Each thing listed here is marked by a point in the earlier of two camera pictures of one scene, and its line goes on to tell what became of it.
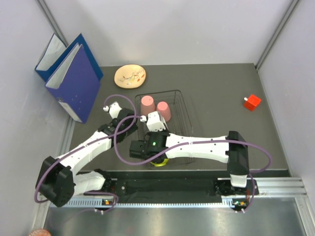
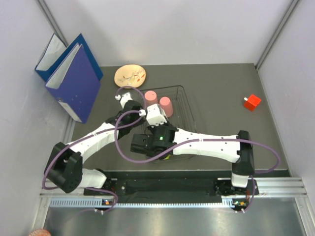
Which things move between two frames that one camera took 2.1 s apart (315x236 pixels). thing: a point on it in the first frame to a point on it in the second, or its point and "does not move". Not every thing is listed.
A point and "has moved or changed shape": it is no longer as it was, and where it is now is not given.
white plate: (165, 123) has moved or changed shape
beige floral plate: (130, 76) does not move
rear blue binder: (54, 54) does not move
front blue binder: (75, 84) does not move
